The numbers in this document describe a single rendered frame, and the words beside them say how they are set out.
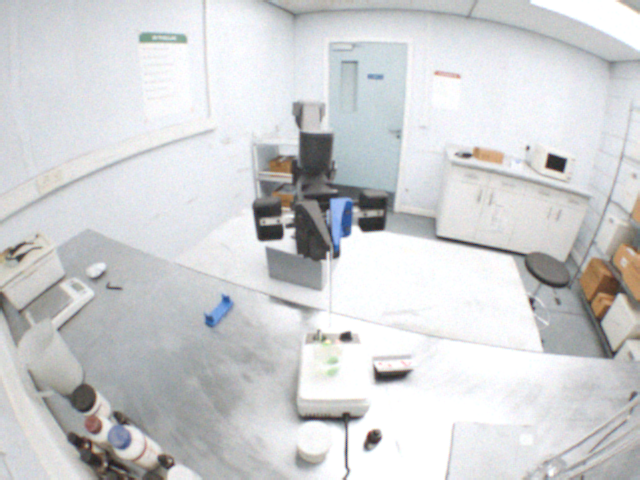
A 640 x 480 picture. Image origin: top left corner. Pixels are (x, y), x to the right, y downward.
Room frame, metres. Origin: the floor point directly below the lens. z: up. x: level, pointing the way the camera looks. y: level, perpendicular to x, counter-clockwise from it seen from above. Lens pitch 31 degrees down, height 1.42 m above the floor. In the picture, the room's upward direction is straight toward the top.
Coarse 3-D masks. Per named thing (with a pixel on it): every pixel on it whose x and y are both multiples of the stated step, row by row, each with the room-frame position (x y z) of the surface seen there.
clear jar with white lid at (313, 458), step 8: (304, 424) 0.16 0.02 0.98; (312, 424) 0.16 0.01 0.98; (320, 424) 0.16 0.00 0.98; (304, 432) 0.14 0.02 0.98; (312, 432) 0.14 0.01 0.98; (320, 432) 0.14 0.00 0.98; (328, 432) 0.14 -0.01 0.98; (296, 440) 0.13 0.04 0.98; (304, 440) 0.13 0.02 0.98; (312, 440) 0.13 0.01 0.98; (320, 440) 0.13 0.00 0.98; (328, 440) 0.13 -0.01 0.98; (304, 448) 0.11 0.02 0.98; (312, 448) 0.11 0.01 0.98; (320, 448) 0.11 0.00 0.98; (328, 448) 0.11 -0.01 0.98; (304, 456) 0.11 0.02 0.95; (312, 456) 0.10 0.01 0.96; (320, 456) 0.10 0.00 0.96; (328, 456) 0.11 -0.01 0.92
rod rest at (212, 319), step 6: (222, 294) 0.51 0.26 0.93; (228, 294) 0.51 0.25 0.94; (222, 300) 0.51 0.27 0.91; (228, 300) 0.51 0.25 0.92; (216, 306) 0.49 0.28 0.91; (222, 306) 0.49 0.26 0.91; (228, 306) 0.49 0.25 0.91; (204, 312) 0.44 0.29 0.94; (216, 312) 0.47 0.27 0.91; (222, 312) 0.47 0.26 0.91; (210, 318) 0.43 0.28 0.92; (216, 318) 0.44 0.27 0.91; (210, 324) 0.42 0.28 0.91; (216, 324) 0.43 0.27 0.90
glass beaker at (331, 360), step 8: (320, 336) 0.29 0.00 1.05; (328, 336) 0.29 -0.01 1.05; (336, 336) 0.29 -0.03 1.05; (312, 344) 0.27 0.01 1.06; (320, 344) 0.28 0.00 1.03; (336, 344) 0.28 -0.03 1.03; (344, 344) 0.26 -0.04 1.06; (312, 352) 0.25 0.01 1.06; (320, 360) 0.24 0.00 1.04; (328, 360) 0.24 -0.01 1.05; (336, 360) 0.24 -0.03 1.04; (320, 368) 0.24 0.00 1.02; (328, 368) 0.24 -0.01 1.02; (336, 368) 0.24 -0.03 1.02; (328, 376) 0.24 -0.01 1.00; (336, 376) 0.25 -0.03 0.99
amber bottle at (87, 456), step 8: (80, 456) 0.00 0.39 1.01; (88, 456) 0.01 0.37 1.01; (96, 456) 0.02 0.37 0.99; (104, 456) 0.02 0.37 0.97; (88, 464) 0.00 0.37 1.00; (96, 464) 0.00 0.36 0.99; (104, 464) 0.01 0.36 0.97; (112, 464) 0.02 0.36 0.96; (120, 464) 0.03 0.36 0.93; (96, 472) -0.01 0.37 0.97; (104, 472) 0.00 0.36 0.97; (120, 472) 0.01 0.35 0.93; (128, 472) 0.02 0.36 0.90
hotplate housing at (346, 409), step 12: (360, 336) 0.38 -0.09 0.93; (300, 360) 0.29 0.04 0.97; (300, 372) 0.27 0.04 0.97; (300, 408) 0.20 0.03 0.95; (312, 408) 0.20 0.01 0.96; (324, 408) 0.20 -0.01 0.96; (336, 408) 0.20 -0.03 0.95; (348, 408) 0.20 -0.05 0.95; (360, 408) 0.20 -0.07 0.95; (348, 420) 0.18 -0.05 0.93
